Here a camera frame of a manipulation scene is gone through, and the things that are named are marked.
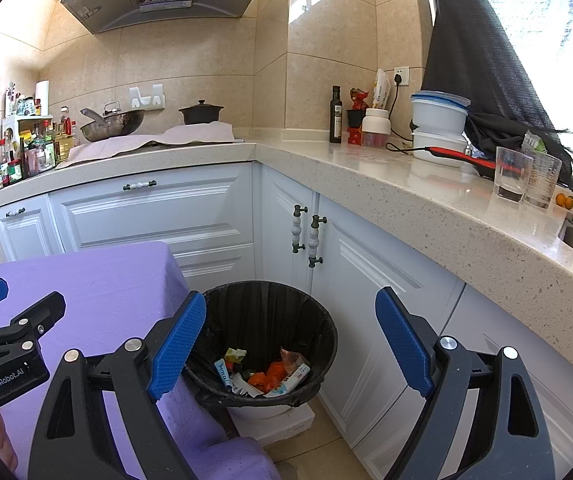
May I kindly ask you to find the metal wok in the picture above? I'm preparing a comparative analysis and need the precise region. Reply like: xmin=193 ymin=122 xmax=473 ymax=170
xmin=79 ymin=101 xmax=146 ymax=143

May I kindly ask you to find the purple tablecloth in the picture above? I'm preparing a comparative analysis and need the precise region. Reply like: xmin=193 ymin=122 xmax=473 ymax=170
xmin=0 ymin=240 xmax=282 ymax=480

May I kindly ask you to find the group of condiment bottles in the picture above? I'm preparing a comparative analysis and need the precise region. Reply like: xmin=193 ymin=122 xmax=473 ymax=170
xmin=0 ymin=80 xmax=80 ymax=191

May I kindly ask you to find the window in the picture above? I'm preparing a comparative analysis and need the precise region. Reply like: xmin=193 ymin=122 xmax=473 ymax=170
xmin=457 ymin=0 xmax=573 ymax=121

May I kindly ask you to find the white kitchen cabinet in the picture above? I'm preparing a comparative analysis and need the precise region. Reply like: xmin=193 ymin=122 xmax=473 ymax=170
xmin=0 ymin=160 xmax=573 ymax=480

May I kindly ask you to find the white wall rack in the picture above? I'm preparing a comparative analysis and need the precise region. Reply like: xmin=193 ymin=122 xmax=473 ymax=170
xmin=129 ymin=84 xmax=166 ymax=110

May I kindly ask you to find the white yellow packet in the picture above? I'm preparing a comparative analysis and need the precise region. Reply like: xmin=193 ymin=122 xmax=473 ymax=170
xmin=373 ymin=69 xmax=393 ymax=111

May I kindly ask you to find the white plastic tub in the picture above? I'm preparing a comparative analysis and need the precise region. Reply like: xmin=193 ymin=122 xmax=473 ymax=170
xmin=411 ymin=129 xmax=468 ymax=162

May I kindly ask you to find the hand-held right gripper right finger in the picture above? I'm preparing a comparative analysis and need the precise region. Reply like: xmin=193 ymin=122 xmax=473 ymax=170
xmin=375 ymin=286 xmax=558 ymax=480

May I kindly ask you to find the white spice rack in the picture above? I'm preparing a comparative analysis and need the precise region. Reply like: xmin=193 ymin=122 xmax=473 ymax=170
xmin=0 ymin=112 xmax=54 ymax=151

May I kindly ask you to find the teal white tube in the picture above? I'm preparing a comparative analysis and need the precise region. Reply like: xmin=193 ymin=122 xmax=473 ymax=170
xmin=214 ymin=357 xmax=234 ymax=393

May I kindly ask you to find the clear drinking glass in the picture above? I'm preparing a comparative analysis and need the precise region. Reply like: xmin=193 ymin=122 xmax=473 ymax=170
xmin=493 ymin=146 xmax=535 ymax=203

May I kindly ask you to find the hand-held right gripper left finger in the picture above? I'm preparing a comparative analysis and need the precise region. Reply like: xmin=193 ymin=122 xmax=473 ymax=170
xmin=27 ymin=290 xmax=208 ymax=480

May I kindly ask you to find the vertical cabinet door handle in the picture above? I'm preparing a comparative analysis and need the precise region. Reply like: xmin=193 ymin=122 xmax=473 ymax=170
xmin=293 ymin=205 xmax=308 ymax=253
xmin=308 ymin=215 xmax=327 ymax=268

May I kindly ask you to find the white lidded jar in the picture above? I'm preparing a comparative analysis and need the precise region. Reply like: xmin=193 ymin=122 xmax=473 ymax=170
xmin=361 ymin=108 xmax=391 ymax=149

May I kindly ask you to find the black power cable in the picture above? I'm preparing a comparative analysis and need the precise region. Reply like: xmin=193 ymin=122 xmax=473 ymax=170
xmin=387 ymin=80 xmax=417 ymax=153

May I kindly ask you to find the white tub blue lid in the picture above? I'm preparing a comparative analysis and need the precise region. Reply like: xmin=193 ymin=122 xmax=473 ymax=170
xmin=411 ymin=91 xmax=471 ymax=133

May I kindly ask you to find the green white packet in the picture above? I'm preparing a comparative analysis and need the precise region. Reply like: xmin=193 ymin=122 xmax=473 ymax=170
xmin=521 ymin=130 xmax=547 ymax=153

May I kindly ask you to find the dark olive oil bottle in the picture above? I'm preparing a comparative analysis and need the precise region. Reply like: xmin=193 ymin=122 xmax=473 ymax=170
xmin=329 ymin=85 xmax=343 ymax=144

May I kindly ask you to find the white flat box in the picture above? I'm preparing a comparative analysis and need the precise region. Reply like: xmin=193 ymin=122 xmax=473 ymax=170
xmin=229 ymin=402 xmax=316 ymax=448

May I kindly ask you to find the black trash bin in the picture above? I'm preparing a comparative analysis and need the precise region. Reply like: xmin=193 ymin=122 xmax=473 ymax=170
xmin=184 ymin=281 xmax=339 ymax=408

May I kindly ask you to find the red black kitchen gadget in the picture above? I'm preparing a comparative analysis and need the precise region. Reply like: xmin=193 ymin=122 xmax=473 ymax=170
xmin=347 ymin=88 xmax=370 ymax=146

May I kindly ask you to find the beige stove cloth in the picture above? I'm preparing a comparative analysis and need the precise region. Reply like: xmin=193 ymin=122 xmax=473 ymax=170
xmin=55 ymin=120 xmax=244 ymax=168

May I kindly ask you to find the red black corded tool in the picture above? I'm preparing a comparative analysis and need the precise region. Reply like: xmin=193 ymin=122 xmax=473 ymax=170
xmin=385 ymin=142 xmax=497 ymax=179

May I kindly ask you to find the black lidded pot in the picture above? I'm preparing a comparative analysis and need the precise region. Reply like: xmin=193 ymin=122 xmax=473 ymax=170
xmin=178 ymin=100 xmax=225 ymax=126

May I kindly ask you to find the white printed sachet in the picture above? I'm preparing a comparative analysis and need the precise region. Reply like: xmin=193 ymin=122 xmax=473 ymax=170
xmin=265 ymin=364 xmax=312 ymax=398

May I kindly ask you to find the clear plastic measuring cup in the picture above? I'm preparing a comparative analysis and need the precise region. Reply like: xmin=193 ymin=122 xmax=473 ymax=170
xmin=523 ymin=150 xmax=563 ymax=209

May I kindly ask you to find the black cloth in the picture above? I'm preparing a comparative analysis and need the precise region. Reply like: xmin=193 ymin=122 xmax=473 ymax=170
xmin=419 ymin=0 xmax=573 ymax=166

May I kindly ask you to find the beige stone countertop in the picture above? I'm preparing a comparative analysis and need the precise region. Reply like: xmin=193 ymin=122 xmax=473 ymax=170
xmin=0 ymin=137 xmax=573 ymax=391

